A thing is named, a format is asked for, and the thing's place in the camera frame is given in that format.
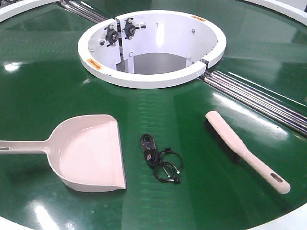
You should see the left steel roller strip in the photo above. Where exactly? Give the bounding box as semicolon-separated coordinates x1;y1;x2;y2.
56;0;108;23

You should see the black bearing mount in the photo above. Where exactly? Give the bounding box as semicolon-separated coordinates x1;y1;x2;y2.
124;18;146;40
105;24;118;47

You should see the small black looped cable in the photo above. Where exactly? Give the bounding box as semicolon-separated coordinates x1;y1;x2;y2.
153;148;184;184

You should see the white central conveyor ring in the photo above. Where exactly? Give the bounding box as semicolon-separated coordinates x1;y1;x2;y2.
77;10;227;89

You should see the white outer rim left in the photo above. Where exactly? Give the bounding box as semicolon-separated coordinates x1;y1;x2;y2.
0;0;57;22

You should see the pink hand brush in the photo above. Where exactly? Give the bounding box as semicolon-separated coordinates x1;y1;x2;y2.
205;111;291;194

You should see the steel roller strip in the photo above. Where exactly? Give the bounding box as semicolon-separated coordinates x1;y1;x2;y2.
56;0;108;23
199;71;307;137

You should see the left black bearing mount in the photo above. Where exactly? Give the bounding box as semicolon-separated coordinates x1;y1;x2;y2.
105;24;118;47

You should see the white outer rim right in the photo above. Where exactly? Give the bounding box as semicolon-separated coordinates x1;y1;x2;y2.
246;0;307;26

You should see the white rim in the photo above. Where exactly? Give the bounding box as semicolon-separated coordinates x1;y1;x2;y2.
0;0;57;22
246;0;307;26

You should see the right black bearing mount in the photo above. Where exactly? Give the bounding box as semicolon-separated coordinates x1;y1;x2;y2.
124;18;146;40

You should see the right steel roller strip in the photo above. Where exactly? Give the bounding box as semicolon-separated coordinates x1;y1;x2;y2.
199;71;307;137

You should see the pink plastic dustpan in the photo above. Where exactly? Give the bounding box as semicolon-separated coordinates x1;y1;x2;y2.
0;115;127;192

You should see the black USB cable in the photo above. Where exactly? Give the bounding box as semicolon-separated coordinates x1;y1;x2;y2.
140;133;159;166

